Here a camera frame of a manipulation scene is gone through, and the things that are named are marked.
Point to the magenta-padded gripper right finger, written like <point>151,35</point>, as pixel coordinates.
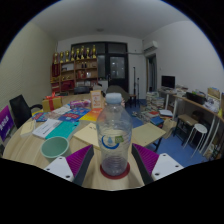
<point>165,166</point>

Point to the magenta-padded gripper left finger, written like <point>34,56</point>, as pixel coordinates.
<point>59,166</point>

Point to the clear plastic water bottle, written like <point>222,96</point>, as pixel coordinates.
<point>114,133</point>

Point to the light green cup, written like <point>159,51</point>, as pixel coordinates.
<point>55,146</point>

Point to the teal book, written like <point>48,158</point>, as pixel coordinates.
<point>63,130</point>

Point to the white booklet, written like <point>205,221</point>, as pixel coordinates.
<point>46,128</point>

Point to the flat round red coaster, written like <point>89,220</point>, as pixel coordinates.
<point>125,174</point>

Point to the kraft paper envelope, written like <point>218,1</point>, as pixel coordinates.
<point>86,135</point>

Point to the pale yellow book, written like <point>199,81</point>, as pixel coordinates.
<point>27,128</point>

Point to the white round stool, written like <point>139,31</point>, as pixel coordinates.
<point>200,128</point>

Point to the blue and red book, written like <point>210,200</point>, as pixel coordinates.
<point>74,115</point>

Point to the orange book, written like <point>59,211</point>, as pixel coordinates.
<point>90,115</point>

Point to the pile of books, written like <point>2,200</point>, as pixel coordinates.
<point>156,106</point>

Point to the yellow gift box red ribbon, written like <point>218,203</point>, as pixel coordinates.
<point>51,104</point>

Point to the pink flat box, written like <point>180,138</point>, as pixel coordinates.
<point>80,103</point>

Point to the purple sign board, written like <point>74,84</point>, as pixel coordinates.
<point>5,125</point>

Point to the black office chair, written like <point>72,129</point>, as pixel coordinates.
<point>20,110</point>

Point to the long wooden side desk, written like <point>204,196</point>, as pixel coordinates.
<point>200,106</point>

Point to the small orange standing box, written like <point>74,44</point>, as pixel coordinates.
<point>97,99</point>

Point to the black computer monitor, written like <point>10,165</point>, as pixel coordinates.
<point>168,81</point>

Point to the grey armchair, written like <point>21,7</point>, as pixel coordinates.
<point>116,91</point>

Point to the wooden shelf unit with trophies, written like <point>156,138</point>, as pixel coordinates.
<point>75,71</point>

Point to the white wall air conditioner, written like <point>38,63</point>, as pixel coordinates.
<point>150,46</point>

